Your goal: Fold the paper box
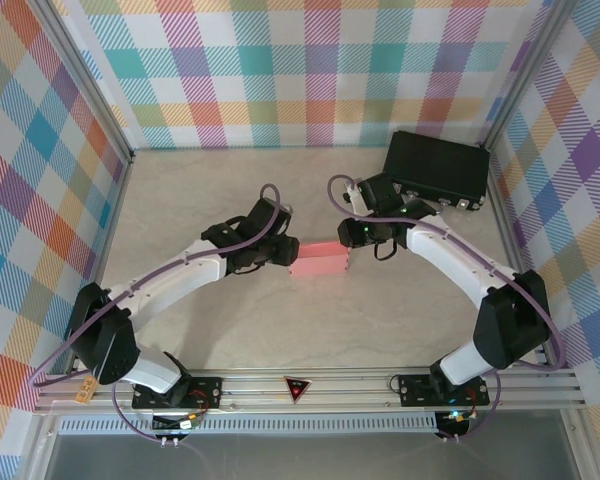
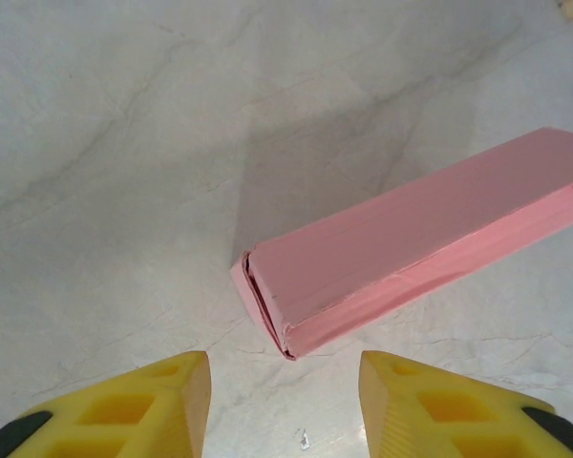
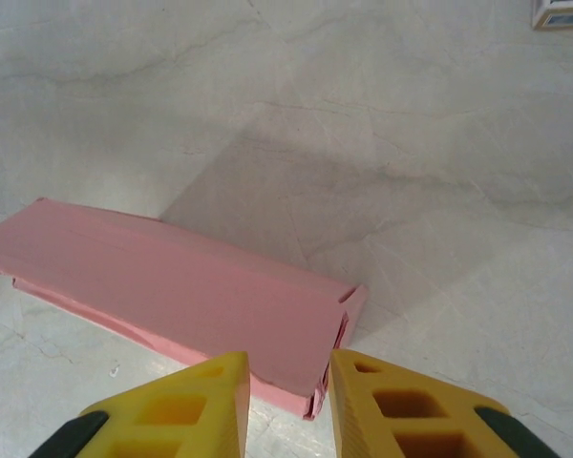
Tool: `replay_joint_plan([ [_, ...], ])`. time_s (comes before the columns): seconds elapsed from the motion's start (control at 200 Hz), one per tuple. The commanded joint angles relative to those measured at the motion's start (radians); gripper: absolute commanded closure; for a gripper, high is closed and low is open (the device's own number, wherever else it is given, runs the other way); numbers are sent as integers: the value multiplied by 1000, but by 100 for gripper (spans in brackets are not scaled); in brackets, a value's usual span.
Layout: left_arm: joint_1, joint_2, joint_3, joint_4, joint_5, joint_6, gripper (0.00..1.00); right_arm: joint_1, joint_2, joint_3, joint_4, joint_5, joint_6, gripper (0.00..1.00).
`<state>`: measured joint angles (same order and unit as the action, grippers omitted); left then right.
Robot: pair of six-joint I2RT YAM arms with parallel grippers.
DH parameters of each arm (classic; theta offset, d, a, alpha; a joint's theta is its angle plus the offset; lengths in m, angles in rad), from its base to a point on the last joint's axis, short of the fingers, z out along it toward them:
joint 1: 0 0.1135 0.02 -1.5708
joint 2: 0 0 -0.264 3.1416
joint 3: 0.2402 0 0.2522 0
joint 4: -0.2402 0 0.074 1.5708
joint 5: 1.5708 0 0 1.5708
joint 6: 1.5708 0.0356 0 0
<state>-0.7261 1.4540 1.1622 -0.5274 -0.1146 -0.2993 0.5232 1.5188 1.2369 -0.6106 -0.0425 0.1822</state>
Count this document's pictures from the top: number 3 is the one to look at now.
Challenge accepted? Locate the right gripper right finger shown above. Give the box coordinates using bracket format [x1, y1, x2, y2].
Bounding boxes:
[328, 348, 549, 458]

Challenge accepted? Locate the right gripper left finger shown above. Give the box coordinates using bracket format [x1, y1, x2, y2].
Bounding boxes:
[36, 351, 252, 458]

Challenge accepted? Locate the pink paper box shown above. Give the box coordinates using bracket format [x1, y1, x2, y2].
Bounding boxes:
[0, 197, 370, 422]

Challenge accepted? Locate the playing card deck box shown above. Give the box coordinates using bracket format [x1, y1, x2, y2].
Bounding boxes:
[529, 0, 573, 32]

